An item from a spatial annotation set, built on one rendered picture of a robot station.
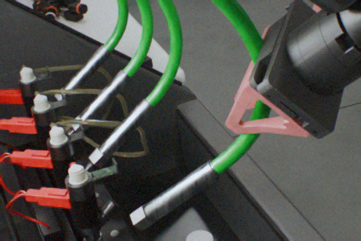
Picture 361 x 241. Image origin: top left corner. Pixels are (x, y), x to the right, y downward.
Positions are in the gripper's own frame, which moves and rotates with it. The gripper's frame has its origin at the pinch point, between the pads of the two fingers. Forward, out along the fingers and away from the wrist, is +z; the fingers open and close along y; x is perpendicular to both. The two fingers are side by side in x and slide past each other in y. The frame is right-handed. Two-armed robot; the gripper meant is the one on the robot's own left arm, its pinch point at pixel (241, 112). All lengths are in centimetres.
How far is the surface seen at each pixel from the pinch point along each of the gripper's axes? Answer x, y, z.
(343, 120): 98, -148, 121
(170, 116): 8, -31, 42
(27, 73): -14.8, -14.8, 33.5
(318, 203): 91, -99, 114
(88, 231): -0.7, 4.4, 24.1
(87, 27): -9, -50, 58
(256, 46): -3.7, -0.5, -6.4
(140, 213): -0.5, 6.6, 11.7
